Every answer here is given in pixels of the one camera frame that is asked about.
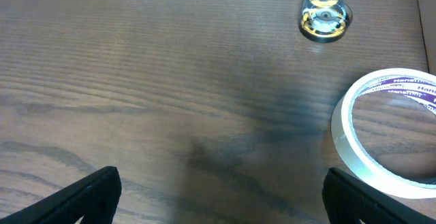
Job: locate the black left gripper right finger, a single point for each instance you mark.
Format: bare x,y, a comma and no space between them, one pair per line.
348,200

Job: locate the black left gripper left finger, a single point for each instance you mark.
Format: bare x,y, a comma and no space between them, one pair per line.
93,199

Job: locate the white tape roll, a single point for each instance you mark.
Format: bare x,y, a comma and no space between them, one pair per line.
416,85

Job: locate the black yellow correction tape dispenser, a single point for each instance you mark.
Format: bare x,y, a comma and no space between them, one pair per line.
325,21

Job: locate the cardboard box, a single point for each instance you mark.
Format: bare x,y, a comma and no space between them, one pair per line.
427,17

